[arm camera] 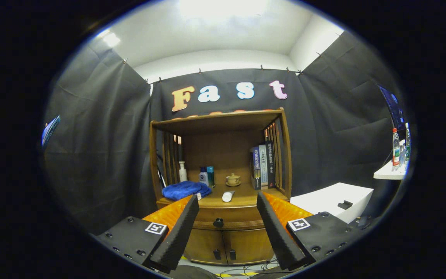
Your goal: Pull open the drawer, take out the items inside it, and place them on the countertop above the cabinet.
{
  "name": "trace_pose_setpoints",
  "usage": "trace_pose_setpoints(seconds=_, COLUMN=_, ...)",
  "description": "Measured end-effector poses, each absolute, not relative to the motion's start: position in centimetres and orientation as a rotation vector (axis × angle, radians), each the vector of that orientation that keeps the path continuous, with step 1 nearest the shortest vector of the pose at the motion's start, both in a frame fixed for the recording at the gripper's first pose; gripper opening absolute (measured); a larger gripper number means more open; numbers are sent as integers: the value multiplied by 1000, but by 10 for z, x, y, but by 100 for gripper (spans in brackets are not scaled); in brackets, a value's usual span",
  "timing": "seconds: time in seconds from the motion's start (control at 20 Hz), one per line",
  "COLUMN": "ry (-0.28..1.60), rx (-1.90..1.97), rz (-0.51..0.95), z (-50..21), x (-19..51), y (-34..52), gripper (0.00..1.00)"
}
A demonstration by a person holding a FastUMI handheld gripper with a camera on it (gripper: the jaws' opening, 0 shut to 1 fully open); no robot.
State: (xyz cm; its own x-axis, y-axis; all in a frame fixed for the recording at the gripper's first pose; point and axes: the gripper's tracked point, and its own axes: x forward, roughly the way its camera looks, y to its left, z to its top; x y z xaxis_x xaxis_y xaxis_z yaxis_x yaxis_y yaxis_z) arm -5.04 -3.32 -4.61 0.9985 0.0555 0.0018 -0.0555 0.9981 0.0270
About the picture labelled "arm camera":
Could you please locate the white bottle with blue cap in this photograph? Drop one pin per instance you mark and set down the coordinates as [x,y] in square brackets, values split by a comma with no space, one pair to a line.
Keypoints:
[203,179]

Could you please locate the dark blue monitor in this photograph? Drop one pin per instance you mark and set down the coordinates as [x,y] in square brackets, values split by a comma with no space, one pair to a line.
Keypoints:
[50,130]
[393,104]

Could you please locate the wooden cabinet door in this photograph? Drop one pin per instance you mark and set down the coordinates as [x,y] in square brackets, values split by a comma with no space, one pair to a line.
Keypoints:
[250,246]
[203,246]

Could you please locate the beige lidded teacup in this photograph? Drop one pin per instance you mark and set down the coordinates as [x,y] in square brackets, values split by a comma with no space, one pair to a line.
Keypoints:
[233,179]

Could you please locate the blue towel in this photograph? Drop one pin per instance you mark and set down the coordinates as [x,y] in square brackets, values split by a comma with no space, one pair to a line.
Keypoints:
[184,190]

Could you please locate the wooden cabinet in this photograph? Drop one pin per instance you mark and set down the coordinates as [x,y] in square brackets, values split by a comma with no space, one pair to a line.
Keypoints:
[223,151]

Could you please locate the wooden drawer with black knob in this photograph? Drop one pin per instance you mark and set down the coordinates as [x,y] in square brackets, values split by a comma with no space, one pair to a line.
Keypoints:
[242,217]

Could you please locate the green label water bottle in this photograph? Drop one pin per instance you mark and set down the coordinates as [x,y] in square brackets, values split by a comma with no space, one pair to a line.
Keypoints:
[407,143]

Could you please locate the large ceiling light panel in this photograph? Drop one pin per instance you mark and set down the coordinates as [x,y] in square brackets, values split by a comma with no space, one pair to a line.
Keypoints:
[223,6]

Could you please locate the book with pale spine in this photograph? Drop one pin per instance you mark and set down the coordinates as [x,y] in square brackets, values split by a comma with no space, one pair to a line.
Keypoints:
[263,162]

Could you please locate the white printer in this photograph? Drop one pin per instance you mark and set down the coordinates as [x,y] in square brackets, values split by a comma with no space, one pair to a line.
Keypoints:
[323,199]

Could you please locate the white pump bottle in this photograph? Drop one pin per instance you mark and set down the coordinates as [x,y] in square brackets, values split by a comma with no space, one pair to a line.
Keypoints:
[183,175]

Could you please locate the wooden countertop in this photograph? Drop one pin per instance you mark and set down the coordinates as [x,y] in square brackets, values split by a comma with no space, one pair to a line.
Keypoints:
[246,197]

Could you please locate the small ceiling light panel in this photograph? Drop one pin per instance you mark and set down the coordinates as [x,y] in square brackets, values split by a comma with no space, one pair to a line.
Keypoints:
[110,38]

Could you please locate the white cosmetic tube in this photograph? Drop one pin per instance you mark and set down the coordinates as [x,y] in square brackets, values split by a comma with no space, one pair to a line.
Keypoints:
[228,197]

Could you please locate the beige saucer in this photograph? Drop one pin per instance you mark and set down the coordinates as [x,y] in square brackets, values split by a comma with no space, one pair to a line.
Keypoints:
[233,185]

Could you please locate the small clear water bottle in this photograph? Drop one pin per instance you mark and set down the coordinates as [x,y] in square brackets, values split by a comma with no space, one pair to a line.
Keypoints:
[402,155]

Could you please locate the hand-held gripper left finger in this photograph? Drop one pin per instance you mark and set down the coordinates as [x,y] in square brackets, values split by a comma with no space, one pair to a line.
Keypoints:
[184,224]

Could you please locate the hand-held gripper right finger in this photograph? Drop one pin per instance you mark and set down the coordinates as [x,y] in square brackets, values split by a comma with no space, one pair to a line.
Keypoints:
[273,228]

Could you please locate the teal clear bottle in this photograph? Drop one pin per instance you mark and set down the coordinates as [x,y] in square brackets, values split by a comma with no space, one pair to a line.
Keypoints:
[211,176]

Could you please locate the white side shelf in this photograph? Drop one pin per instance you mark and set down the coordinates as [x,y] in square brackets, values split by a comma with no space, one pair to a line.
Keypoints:
[385,173]

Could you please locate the book with blue spine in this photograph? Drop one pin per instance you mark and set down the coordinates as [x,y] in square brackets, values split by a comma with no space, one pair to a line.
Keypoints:
[257,166]

